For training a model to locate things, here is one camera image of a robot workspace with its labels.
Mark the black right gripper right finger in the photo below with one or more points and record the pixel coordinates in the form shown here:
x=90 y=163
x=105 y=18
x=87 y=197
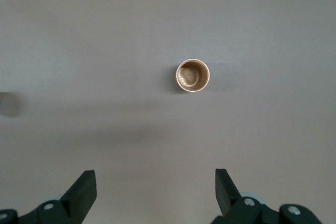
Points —
x=227 y=197

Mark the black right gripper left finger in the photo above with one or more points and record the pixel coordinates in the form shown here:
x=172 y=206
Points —
x=78 y=197

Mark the brown wooden cup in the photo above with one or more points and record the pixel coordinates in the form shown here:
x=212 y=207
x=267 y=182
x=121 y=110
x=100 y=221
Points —
x=202 y=74

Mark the brown paper table cover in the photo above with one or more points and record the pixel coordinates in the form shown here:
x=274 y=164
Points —
x=78 y=37

